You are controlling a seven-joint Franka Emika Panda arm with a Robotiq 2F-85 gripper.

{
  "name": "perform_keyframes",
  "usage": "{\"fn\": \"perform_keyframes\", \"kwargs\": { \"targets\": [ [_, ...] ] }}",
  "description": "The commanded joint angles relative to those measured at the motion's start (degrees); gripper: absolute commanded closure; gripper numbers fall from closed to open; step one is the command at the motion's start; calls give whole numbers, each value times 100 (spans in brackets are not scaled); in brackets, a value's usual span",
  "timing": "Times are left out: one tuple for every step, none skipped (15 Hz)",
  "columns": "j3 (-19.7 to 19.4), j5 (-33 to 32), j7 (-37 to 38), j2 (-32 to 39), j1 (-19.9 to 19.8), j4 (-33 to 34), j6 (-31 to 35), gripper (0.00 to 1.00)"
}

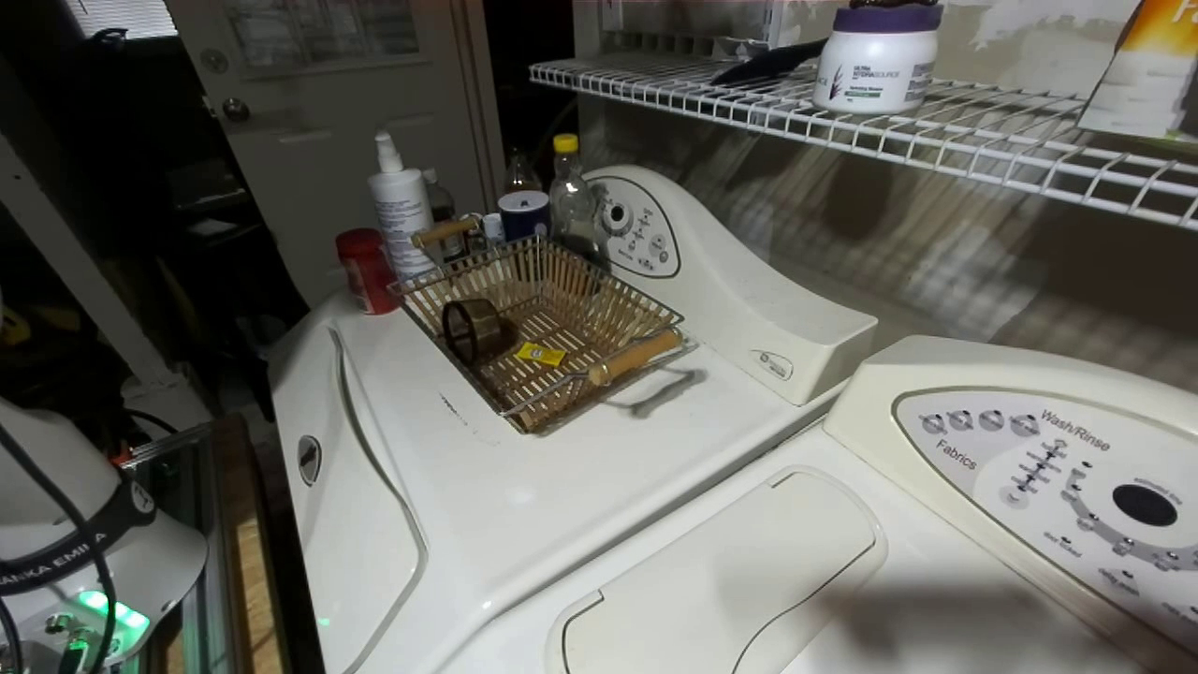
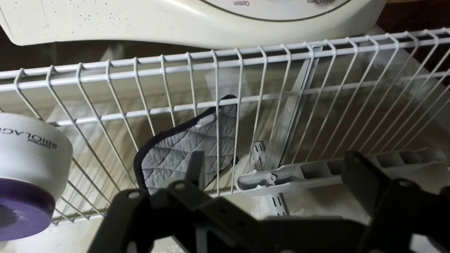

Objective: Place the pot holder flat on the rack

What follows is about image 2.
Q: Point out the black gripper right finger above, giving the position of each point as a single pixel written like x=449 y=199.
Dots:
x=403 y=212

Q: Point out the white jar with purple lid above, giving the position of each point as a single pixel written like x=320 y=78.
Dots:
x=29 y=160

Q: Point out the grey quilted pot holder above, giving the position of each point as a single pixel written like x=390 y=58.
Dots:
x=181 y=150

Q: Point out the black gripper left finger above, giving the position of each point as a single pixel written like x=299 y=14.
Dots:
x=155 y=216

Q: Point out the white washer with oval panel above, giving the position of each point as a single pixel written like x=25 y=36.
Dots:
x=117 y=23

